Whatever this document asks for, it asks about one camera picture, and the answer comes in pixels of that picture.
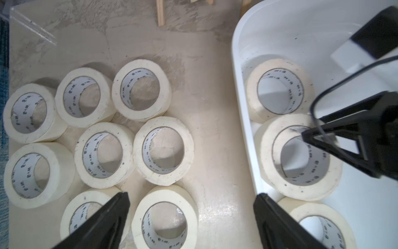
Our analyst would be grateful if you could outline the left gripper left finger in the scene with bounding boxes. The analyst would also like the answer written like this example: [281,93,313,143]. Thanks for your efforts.
[54,192,131,249]

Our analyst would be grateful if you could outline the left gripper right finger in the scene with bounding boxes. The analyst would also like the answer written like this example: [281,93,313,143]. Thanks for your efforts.
[253,193,325,249]

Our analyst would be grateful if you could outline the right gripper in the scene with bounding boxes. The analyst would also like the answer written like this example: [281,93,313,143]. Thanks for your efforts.
[301,91,398,180]

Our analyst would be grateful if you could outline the masking tape roll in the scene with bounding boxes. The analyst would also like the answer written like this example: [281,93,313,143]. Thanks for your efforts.
[278,197,357,249]
[244,58,315,123]
[74,122,136,189]
[55,67,117,128]
[131,185,199,249]
[133,116,194,186]
[4,142,76,209]
[3,83,68,144]
[112,59,172,122]
[254,114,343,201]

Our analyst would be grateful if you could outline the white plastic storage box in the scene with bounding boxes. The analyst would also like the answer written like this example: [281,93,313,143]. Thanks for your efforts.
[231,0,398,249]

